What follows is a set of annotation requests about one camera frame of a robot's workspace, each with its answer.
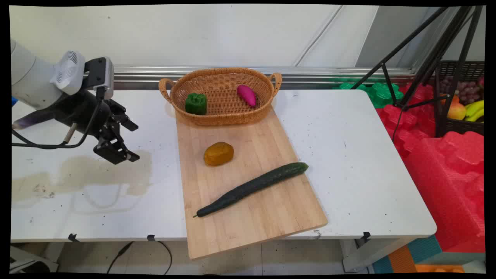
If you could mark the yellow-brown potato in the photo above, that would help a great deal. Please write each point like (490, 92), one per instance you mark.
(218, 154)

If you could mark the white table leg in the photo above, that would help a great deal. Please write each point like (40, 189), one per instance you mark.
(372, 254)

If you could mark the green foam mat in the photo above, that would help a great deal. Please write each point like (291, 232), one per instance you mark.
(381, 95)

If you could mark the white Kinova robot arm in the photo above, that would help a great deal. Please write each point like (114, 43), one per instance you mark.
(31, 77)

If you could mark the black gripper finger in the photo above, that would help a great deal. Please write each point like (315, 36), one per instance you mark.
(116, 153)
(123, 121)

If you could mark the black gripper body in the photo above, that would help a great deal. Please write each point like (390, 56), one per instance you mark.
(81, 112)

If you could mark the large red foam block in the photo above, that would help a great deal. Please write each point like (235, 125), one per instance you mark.
(445, 186)

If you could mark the orange fruit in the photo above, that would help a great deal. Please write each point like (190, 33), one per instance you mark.
(454, 99)

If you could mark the black tripod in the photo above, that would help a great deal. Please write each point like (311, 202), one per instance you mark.
(440, 52)

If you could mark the purple grape bunch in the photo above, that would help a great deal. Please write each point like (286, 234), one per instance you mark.
(467, 91)

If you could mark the black mesh crate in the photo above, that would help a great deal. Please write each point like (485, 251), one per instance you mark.
(461, 128)

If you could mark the greenish banana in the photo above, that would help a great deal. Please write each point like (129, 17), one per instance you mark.
(477, 116)

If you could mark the magenta sweet potato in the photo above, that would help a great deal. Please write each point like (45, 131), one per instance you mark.
(247, 95)

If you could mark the yellow-red apple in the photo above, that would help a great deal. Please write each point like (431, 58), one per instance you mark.
(457, 111)

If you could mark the yellow banana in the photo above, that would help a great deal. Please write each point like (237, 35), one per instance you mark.
(476, 106)

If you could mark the purple eggplant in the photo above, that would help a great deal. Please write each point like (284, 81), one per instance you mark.
(27, 121)

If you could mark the aluminium rail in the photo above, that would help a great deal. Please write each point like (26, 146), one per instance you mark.
(147, 72)

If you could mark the silver black wrist camera box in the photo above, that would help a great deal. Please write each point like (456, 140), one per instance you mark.
(101, 73)

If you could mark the teal and orange floor mat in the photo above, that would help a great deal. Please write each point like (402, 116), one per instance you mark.
(410, 255)

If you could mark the wooden cutting board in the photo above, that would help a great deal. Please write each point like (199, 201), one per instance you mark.
(263, 221)

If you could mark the red foam mat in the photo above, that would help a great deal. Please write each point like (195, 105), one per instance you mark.
(410, 120)

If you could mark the green bell pepper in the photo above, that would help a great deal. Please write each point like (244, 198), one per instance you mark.
(195, 104)

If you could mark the black table edge clip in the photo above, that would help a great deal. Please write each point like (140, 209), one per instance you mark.
(73, 237)
(151, 237)
(366, 235)

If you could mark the long dark green cucumber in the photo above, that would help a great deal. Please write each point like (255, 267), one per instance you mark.
(252, 186)

